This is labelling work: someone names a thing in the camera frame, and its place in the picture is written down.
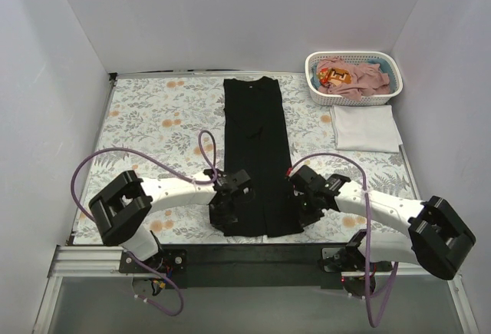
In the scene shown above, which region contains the black t-shirt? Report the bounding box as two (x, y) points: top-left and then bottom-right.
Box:
(219, 77), (303, 238)

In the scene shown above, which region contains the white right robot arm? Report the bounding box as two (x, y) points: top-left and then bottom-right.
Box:
(287, 165), (476, 280)

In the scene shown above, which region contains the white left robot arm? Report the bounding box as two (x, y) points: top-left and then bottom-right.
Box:
(89, 169), (252, 273)

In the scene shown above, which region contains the folded white t-shirt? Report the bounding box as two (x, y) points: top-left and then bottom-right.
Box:
(330, 105), (403, 154)

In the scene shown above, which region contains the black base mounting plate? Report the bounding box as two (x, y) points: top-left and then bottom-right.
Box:
(118, 242), (396, 291)

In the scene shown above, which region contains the floral patterned table mat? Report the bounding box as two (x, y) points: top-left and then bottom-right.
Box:
(72, 73), (429, 245)

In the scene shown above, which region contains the pink t-shirt with print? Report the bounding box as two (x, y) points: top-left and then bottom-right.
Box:
(311, 58), (389, 101)

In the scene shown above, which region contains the white plastic laundry basket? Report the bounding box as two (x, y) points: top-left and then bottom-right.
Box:
(305, 51), (403, 106)

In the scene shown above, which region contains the blue garment in basket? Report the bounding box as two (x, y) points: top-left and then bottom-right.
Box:
(367, 58), (394, 94)

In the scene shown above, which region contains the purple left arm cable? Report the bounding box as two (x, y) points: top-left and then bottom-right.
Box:
(70, 129), (224, 316)

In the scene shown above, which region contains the aluminium frame rail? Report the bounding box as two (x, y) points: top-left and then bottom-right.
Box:
(34, 245), (478, 333)

